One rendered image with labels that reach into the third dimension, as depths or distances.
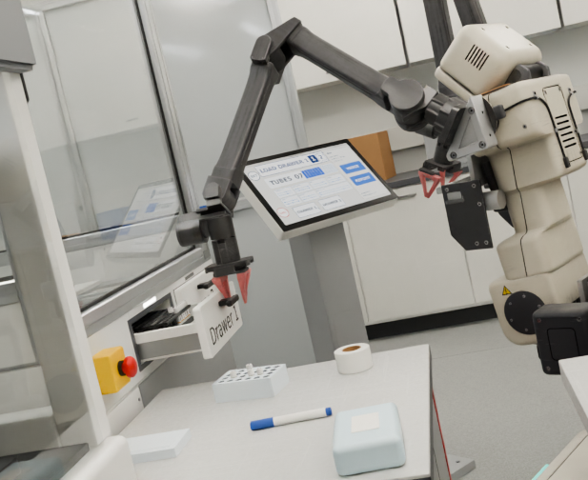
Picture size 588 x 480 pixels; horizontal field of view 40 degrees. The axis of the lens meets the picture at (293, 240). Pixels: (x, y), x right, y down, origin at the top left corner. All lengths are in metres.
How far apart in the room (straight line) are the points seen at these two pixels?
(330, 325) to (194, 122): 1.20
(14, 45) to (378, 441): 0.67
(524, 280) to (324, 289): 1.00
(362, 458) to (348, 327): 1.72
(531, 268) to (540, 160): 0.24
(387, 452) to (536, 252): 0.88
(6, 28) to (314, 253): 1.88
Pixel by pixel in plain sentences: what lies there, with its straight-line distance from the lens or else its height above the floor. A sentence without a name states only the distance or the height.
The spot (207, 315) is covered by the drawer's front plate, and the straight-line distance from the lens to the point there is 1.73.
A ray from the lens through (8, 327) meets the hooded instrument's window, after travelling 0.88.
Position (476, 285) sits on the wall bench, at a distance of 4.76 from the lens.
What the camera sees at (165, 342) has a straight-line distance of 1.75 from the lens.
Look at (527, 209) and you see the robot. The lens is 1.92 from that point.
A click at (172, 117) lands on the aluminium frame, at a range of 2.33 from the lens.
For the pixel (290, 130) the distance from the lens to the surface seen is 3.44.
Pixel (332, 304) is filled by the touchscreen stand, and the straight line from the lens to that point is 2.77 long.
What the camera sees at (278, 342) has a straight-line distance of 3.58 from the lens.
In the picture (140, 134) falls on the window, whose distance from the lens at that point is 2.10.
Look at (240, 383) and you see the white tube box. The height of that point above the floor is 0.79.
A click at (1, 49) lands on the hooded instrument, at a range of 0.97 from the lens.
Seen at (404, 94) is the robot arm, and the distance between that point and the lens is 1.79.
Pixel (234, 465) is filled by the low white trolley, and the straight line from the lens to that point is 1.27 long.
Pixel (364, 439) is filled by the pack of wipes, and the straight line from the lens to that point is 1.13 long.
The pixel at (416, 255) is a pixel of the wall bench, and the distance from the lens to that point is 4.72.
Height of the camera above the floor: 1.20
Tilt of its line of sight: 6 degrees down
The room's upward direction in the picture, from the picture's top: 13 degrees counter-clockwise
